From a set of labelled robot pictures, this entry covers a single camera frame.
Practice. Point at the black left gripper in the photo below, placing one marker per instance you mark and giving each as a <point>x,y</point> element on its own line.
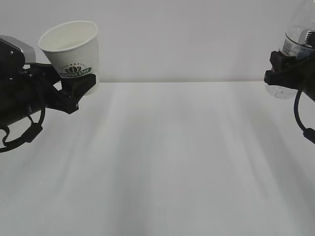
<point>22,84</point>

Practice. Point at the clear plastic water bottle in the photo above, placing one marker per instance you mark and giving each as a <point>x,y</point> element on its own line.
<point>303,17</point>

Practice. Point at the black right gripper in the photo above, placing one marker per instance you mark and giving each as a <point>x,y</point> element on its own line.
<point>290,72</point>

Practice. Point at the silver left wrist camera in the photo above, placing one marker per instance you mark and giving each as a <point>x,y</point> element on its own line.
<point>27,50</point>

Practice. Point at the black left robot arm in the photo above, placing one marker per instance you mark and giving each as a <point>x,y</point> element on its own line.
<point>11,115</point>

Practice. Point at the white paper coffee cup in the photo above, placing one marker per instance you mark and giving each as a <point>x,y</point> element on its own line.
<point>72,49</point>

